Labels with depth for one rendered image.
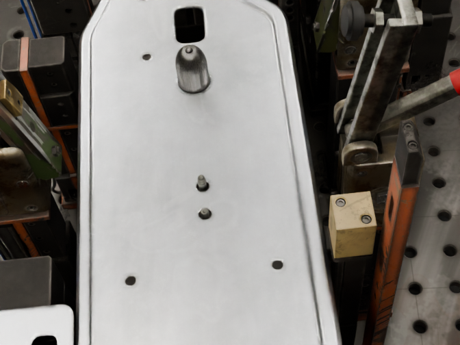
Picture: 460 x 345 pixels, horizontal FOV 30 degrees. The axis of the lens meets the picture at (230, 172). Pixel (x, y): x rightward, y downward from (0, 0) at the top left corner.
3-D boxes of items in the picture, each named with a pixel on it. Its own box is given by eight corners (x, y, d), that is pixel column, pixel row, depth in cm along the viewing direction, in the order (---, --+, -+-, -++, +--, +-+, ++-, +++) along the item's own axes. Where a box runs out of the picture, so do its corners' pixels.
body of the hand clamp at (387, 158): (328, 278, 107) (339, 112, 77) (382, 273, 107) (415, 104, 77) (335, 323, 104) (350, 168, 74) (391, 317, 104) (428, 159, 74)
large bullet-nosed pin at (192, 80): (179, 79, 89) (171, 37, 84) (209, 76, 89) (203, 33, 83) (181, 104, 87) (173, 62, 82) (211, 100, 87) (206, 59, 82)
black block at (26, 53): (50, 174, 118) (-16, 31, 94) (127, 165, 118) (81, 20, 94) (48, 224, 114) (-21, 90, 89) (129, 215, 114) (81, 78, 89)
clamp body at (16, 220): (16, 261, 112) (-85, 100, 82) (107, 251, 111) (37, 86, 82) (13, 326, 107) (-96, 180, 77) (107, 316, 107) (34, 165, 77)
